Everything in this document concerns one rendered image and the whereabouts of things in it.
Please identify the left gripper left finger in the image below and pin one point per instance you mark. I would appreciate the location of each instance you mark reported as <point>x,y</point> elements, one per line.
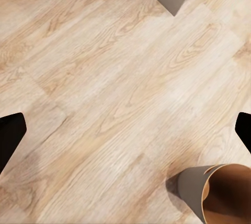
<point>12,129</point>

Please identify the trash can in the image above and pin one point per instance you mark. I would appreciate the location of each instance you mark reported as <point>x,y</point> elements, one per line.
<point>218,194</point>

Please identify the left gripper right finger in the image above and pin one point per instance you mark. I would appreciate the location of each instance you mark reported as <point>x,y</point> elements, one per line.
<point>243,128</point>

